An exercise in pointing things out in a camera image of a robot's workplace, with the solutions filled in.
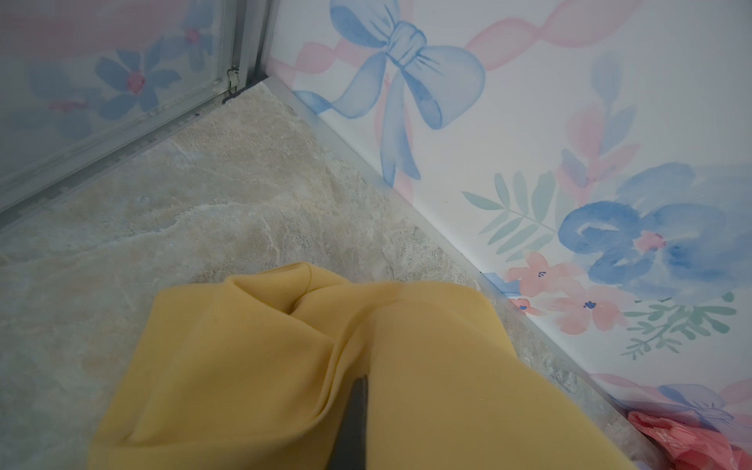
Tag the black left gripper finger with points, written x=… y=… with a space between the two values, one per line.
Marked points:
x=349 y=449

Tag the mustard yellow cloth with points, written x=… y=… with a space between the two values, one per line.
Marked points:
x=255 y=373

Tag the pink patterned cloth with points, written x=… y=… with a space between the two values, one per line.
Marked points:
x=690 y=447

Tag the grey metal corner post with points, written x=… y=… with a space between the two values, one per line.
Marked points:
x=255 y=21

